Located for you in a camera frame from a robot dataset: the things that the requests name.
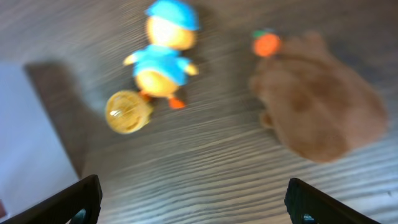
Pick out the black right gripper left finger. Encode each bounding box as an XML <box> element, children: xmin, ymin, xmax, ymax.
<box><xmin>2</xmin><ymin>174</ymin><xmax>103</xmax><ymax>224</ymax></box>

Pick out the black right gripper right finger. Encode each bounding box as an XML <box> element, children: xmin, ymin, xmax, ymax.
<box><xmin>284</xmin><ymin>178</ymin><xmax>380</xmax><ymax>224</ymax></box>

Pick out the yellow duck toy blue hat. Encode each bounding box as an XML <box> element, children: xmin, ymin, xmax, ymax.
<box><xmin>123</xmin><ymin>0</ymin><xmax>200</xmax><ymax>110</ymax></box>

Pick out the white cardboard box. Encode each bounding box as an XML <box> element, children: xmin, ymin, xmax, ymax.
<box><xmin>0</xmin><ymin>60</ymin><xmax>80</xmax><ymax>218</ymax></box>

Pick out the brown plush capybara toy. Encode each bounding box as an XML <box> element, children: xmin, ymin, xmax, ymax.
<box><xmin>249</xmin><ymin>29</ymin><xmax>389</xmax><ymax>163</ymax></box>

